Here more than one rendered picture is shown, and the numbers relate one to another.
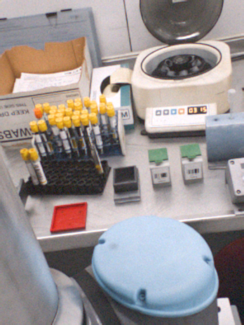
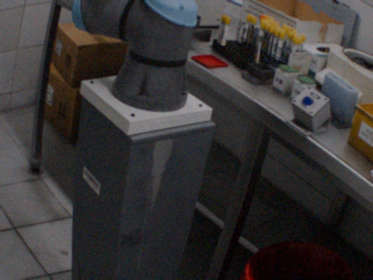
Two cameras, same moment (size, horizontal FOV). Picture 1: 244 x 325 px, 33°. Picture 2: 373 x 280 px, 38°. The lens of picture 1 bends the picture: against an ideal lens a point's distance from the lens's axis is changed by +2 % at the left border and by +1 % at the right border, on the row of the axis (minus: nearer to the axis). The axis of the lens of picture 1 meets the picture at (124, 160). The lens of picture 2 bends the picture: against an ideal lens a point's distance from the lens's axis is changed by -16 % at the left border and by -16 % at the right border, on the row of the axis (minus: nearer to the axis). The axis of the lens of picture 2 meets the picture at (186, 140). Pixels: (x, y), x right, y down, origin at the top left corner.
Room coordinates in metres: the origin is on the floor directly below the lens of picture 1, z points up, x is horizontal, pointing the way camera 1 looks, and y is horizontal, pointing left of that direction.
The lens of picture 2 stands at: (-0.58, -0.82, 1.41)
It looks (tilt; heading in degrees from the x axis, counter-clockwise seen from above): 27 degrees down; 40
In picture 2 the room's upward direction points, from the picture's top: 12 degrees clockwise
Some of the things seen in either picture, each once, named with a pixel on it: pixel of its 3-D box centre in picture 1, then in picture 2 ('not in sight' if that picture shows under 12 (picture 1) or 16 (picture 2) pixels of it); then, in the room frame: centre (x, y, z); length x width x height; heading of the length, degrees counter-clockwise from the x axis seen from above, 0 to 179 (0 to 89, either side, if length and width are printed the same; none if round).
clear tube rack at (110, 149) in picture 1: (81, 138); (275, 49); (0.81, 0.09, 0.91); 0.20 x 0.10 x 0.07; 84
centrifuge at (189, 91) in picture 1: (181, 84); (363, 79); (0.92, -0.18, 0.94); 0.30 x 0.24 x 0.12; 165
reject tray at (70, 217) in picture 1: (69, 216); (210, 60); (0.59, 0.13, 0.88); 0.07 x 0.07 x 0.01; 84
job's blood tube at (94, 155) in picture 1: (96, 162); (257, 52); (0.68, 0.06, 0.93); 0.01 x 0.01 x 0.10; 72
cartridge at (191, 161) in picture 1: (191, 163); (303, 91); (0.64, -0.13, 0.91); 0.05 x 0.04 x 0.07; 174
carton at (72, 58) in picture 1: (46, 89); (293, 26); (1.02, 0.17, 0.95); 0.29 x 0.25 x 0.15; 174
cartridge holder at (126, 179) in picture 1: (126, 181); (261, 73); (0.64, 0.00, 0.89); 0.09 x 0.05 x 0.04; 174
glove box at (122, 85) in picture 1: (115, 92); (329, 57); (0.98, -0.01, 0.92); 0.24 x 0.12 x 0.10; 174
